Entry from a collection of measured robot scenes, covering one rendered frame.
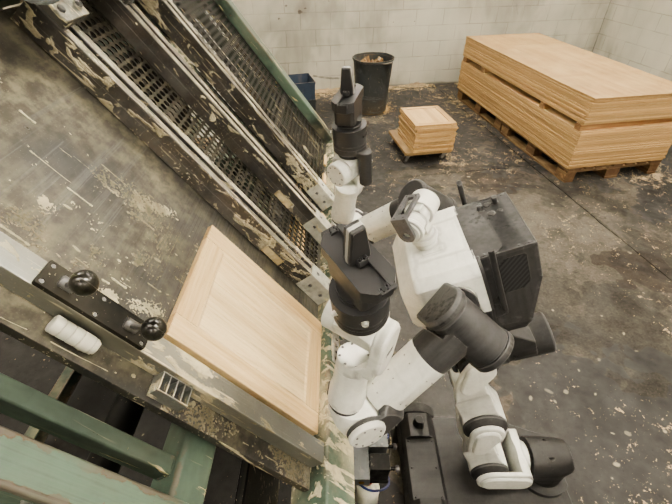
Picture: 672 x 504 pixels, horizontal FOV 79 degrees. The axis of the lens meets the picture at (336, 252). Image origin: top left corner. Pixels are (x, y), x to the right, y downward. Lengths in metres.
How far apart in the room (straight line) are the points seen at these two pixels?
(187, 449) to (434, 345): 0.51
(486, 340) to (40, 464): 0.69
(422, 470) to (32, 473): 1.49
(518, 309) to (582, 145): 3.41
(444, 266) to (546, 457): 1.15
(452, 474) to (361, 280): 1.52
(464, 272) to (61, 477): 0.73
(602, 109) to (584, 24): 3.75
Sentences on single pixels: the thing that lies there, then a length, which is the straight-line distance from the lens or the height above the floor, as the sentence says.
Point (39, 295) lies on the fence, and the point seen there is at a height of 1.47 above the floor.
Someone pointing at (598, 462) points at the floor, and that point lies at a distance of 2.41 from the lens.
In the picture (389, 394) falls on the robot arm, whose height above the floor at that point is 1.20.
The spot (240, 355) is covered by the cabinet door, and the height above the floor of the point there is 1.13.
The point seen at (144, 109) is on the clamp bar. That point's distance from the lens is 1.15.
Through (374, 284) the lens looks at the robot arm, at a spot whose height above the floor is 1.57.
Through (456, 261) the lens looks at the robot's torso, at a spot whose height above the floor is 1.36.
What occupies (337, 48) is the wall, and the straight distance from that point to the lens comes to 6.33.
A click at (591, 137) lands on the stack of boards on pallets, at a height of 0.44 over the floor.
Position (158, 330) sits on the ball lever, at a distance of 0.69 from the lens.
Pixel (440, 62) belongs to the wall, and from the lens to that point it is 6.85.
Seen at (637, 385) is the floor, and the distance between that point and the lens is 2.79.
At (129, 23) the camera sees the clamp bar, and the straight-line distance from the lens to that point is 1.46.
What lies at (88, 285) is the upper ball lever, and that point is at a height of 1.53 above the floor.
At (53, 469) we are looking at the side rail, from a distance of 0.69.
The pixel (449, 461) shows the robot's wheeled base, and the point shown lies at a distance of 1.97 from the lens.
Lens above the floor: 1.91
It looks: 39 degrees down
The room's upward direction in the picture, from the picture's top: straight up
